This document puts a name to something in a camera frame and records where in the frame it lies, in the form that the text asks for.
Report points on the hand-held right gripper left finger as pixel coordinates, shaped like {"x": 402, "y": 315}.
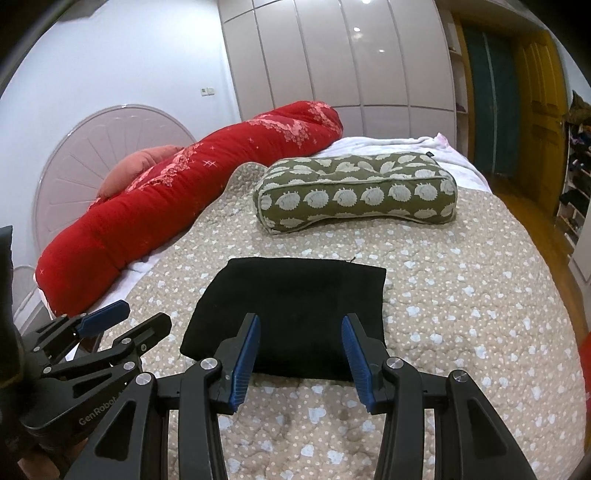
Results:
{"x": 244, "y": 364}

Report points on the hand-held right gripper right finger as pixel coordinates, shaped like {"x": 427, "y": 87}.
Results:
{"x": 358, "y": 364}

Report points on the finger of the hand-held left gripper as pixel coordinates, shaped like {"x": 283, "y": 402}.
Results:
{"x": 147, "y": 330}
{"x": 101, "y": 318}

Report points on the black pants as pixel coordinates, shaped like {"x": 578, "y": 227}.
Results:
{"x": 295, "y": 295}

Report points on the red floral bolster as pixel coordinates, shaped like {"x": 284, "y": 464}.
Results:
{"x": 138, "y": 217}

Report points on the beige dotted bed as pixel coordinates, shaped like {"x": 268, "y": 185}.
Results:
{"x": 461, "y": 300}

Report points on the pink pillow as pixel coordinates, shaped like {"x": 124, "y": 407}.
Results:
{"x": 134, "y": 166}

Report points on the pale round headboard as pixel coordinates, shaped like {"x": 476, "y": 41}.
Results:
{"x": 78, "y": 152}

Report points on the green patterned pillow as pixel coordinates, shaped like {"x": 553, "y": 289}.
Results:
{"x": 351, "y": 194}

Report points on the cluttered shelf unit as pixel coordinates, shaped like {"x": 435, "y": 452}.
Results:
{"x": 577, "y": 184}

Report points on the white wardrobe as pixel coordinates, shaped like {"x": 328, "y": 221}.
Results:
{"x": 323, "y": 69}

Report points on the yellow door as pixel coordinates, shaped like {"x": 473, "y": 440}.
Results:
{"x": 540, "y": 115}

